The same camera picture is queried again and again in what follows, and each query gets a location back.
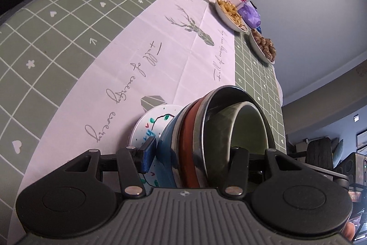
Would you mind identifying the framed wall picture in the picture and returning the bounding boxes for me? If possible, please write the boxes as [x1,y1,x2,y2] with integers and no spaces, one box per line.
[356,130,367,151]

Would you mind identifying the green checked tablecloth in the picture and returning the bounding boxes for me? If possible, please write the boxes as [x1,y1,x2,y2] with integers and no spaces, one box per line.
[0,0,287,234]

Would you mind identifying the white bowl with brown roots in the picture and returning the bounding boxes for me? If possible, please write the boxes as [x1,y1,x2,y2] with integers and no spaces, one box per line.
[249,28,277,64]

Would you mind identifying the blue steel-lined bowl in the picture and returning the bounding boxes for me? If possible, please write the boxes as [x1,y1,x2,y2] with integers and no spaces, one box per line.
[157,100,201,189]

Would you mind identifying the white bowl with fried snacks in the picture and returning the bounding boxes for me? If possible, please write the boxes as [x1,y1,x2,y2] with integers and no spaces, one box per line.
[215,0,249,33]

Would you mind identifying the green ceramic bowl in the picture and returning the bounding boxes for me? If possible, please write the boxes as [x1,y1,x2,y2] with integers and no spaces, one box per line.
[208,102,272,177]

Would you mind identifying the teal cushion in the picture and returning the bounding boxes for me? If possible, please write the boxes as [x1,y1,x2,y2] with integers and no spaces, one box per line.
[334,139,345,166]

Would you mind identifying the yellow fried snacks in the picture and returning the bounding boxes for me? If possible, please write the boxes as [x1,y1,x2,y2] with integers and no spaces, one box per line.
[216,0,247,30]

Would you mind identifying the orange steel-lined bowl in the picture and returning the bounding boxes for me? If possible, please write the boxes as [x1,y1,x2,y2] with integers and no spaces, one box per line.
[179,85,277,189]

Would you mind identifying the black wooden chair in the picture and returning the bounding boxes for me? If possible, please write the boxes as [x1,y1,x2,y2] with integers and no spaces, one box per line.
[307,137,335,174]

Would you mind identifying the purple tissue pack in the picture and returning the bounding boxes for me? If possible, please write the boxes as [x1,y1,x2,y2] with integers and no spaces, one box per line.
[238,1,261,29]

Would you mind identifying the white fruit print plate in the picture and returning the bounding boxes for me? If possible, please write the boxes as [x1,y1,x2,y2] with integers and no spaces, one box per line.
[128,104,184,195]

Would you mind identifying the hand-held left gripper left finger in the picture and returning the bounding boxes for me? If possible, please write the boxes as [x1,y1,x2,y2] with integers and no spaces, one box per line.
[61,136,158,200]

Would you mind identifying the white printed table runner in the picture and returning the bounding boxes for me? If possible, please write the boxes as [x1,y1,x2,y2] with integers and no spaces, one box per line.
[6,0,238,245]

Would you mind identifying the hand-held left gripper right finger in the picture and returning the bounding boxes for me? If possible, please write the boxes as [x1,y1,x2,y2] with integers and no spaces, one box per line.
[219,147,309,200]

